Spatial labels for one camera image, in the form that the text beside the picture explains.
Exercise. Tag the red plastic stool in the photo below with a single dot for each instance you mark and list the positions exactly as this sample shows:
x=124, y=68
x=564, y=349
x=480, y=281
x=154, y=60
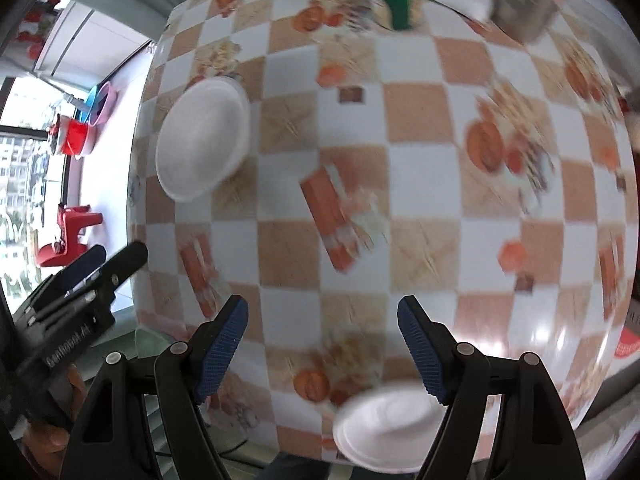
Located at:
x=71, y=220

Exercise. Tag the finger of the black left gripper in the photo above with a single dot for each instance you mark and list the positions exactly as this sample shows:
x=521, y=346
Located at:
x=77, y=271
x=119, y=268

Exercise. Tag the checkered patterned tablecloth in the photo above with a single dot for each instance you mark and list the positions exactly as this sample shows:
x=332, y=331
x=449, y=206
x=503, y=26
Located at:
x=491, y=180

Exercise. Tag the blue plastic basin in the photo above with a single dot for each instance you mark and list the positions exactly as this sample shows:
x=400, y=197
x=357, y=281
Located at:
x=89, y=101

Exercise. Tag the pink plastic basin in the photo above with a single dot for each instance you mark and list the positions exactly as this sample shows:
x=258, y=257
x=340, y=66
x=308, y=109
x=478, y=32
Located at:
x=102, y=105

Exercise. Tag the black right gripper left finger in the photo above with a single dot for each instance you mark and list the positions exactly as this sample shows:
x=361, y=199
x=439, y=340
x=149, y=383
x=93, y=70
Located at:
x=111, y=438

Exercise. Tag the metal cup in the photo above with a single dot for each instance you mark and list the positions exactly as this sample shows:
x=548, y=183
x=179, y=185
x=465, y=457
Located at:
x=524, y=20

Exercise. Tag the red plastic bucket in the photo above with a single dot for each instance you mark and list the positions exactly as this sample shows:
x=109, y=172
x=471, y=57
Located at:
x=70, y=137

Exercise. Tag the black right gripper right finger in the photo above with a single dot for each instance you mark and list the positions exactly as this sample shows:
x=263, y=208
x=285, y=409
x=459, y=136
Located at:
x=533, y=439

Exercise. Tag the small white foam plate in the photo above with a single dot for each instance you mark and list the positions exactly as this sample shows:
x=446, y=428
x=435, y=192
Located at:
x=389, y=429

